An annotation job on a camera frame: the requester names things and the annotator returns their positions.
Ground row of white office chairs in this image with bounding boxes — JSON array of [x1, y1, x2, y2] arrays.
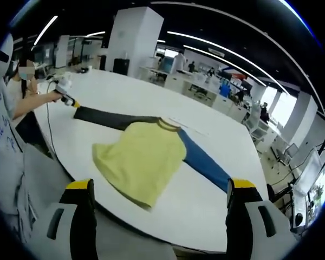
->
[[243, 110, 298, 166]]

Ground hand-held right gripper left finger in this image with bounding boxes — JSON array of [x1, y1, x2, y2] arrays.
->
[[29, 178, 98, 260]]

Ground white square pillar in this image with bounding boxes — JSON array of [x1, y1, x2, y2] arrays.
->
[[108, 6, 165, 79]]

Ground long curved ceiling light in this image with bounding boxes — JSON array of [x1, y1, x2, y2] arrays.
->
[[167, 30, 293, 96], [184, 44, 267, 87]]

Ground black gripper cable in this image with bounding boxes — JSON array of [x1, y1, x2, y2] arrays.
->
[[45, 81, 57, 159]]

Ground light blue machine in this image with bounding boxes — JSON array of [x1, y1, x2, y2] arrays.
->
[[161, 56, 176, 73]]

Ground black cabinet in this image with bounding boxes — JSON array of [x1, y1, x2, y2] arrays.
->
[[113, 58, 130, 76]]

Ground blue storage bin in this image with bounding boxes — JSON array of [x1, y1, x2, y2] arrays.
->
[[219, 80, 231, 98]]

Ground person's left hand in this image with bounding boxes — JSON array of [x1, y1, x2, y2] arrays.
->
[[47, 90, 63, 103]]

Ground white chest-worn device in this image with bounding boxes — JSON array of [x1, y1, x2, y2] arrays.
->
[[0, 35, 15, 83]]

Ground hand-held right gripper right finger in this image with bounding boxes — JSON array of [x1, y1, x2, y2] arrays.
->
[[225, 177, 298, 260]]

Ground person's white printed shirt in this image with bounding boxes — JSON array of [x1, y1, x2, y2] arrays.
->
[[0, 78, 38, 244]]

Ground straight ceiling light tube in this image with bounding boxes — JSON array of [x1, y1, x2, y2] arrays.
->
[[34, 15, 59, 46]]

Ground yellow garment grey blue sleeves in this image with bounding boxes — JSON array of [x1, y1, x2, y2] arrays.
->
[[73, 105, 231, 209]]

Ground row of white cabinets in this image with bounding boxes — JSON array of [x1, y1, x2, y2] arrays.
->
[[138, 66, 252, 120]]

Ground computer monitor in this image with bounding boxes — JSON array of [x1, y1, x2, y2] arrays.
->
[[304, 162, 325, 227]]

